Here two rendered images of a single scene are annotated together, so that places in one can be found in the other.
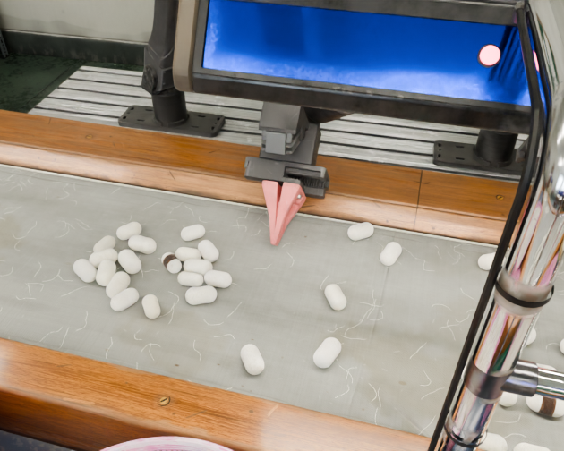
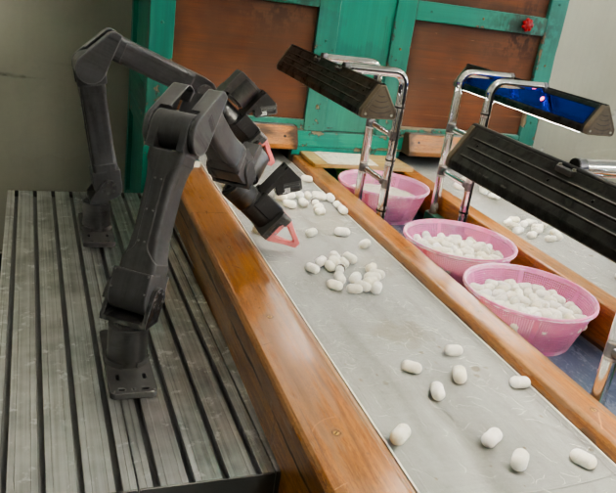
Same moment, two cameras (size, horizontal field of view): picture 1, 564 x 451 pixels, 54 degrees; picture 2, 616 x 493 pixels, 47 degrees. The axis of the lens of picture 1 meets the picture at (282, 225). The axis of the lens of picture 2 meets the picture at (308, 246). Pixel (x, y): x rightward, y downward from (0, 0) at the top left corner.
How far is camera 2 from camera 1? 1.77 m
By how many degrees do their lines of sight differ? 101
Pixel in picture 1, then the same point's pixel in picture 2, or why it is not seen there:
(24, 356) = (436, 277)
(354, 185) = (228, 226)
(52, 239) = (368, 311)
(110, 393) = (420, 257)
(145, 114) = (130, 376)
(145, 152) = (264, 289)
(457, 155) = (102, 236)
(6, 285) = (413, 312)
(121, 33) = not seen: outside the picture
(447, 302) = not seen: hidden behind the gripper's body
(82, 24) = not seen: outside the picture
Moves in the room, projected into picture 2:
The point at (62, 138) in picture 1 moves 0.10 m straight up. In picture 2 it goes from (285, 327) to (292, 270)
